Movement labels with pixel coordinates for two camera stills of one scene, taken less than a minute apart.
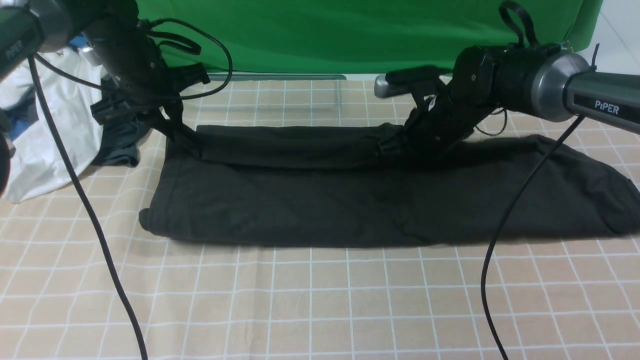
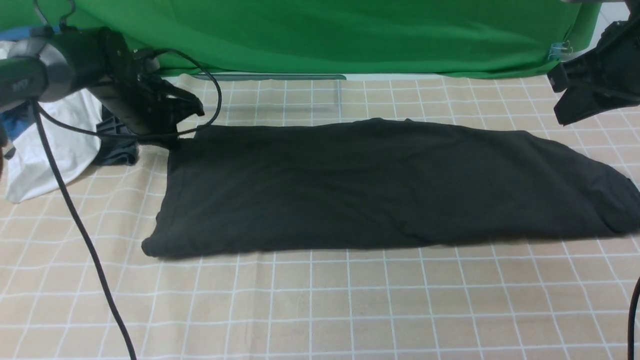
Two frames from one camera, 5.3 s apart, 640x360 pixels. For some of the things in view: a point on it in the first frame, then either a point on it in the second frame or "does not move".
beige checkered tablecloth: (576, 298) does not move
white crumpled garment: (63, 85) does not move
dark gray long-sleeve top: (348, 186) does not move
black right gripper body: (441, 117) -> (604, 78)
